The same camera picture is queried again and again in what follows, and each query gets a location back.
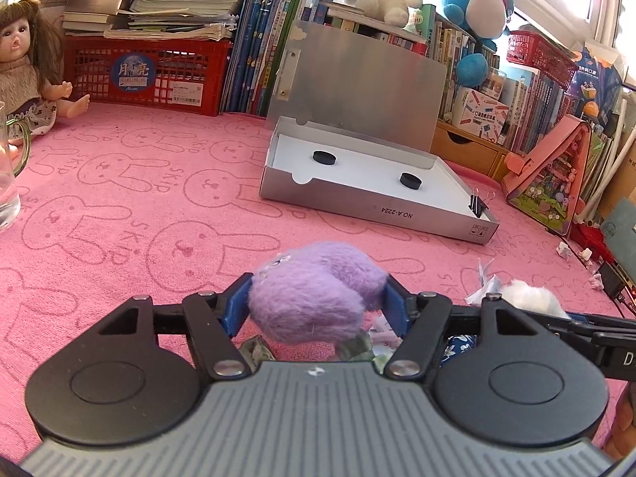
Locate white cotton ball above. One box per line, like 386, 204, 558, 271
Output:
499, 279, 572, 320

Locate brown haired baby doll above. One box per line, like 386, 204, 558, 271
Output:
0, 0, 91, 135

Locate pink white packet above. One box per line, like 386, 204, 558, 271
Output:
464, 257, 504, 305

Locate white printed cardboard box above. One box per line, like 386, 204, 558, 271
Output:
451, 85, 510, 140

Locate blue printed carton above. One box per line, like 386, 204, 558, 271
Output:
566, 45, 624, 116

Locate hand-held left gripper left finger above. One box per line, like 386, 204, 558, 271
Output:
94, 273, 255, 379

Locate large blue plush toy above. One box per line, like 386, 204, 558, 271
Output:
440, 0, 515, 87

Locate row of upright blue books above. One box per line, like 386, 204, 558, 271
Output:
221, 0, 319, 117

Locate green patterned cloth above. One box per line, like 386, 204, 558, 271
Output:
237, 332, 378, 363

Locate shelf row of colourful books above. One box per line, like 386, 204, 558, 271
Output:
318, 0, 580, 155

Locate purple plush ball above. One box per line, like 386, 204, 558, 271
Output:
247, 241, 391, 346

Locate red plastic basket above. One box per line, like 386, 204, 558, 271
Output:
507, 30, 580, 87

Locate silver cardboard box with lid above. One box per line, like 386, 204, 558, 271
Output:
259, 20, 500, 246

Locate red plastic crate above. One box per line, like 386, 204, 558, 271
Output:
64, 35, 234, 116

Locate blue floral drawstring pouch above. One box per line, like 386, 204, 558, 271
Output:
444, 333, 479, 365

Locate black binder clip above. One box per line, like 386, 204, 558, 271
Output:
467, 186, 495, 219

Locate clear glass mug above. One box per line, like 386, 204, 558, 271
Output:
0, 102, 31, 232

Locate white plastic pipes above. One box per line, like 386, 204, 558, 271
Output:
579, 99, 636, 224

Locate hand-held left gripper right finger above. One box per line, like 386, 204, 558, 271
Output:
382, 274, 547, 379

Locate stack of lying books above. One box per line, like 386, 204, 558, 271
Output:
62, 0, 250, 41

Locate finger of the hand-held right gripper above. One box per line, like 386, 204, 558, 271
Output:
534, 310, 636, 349

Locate pink rabbit print blanket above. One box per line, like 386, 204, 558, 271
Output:
0, 94, 636, 458

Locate wooden drawer cabinet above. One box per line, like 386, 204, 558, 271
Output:
431, 122, 512, 182

